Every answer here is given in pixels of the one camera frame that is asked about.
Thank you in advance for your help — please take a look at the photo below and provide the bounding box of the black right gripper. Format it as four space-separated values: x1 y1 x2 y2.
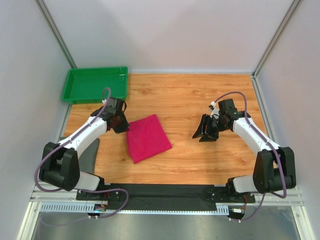
192 114 229 143

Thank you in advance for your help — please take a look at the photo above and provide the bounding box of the magenta t shirt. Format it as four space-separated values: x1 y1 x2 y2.
126 114 172 164

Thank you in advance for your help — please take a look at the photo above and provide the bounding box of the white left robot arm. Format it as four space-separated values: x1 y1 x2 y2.
34 97 130 201

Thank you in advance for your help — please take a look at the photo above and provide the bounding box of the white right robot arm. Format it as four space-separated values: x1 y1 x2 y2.
193 99 297 202

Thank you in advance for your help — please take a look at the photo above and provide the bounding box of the folded grey t shirt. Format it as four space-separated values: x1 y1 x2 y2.
78 138 100 174

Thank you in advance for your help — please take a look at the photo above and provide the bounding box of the green plastic tray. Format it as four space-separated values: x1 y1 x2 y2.
62 66 129 105

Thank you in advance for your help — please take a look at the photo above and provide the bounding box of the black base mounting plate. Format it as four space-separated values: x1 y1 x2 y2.
76 183 256 204

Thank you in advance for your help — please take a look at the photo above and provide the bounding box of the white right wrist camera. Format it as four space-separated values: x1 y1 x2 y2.
208 101 220 118

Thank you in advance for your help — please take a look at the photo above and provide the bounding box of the aluminium front frame rail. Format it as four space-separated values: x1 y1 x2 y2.
17 181 315 240

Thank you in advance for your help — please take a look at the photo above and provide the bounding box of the right aluminium corner post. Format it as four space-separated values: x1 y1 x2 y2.
251 0 304 77

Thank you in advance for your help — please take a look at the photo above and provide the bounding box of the aluminium corner post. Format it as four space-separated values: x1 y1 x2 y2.
251 0 304 77
34 0 77 69

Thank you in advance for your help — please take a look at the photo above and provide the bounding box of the left aluminium corner post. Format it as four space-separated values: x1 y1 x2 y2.
34 0 77 69

